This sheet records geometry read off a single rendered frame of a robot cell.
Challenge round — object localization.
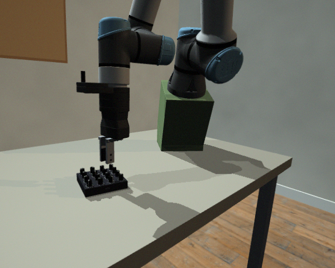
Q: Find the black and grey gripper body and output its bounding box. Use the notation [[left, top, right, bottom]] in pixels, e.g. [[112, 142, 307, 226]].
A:
[[76, 67, 130, 140]]

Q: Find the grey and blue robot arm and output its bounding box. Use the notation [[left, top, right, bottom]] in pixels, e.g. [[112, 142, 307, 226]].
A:
[[98, 0, 243, 99]]

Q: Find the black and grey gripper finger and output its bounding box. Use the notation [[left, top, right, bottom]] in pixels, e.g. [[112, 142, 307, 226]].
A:
[[98, 136, 109, 162], [106, 138, 123, 164]]

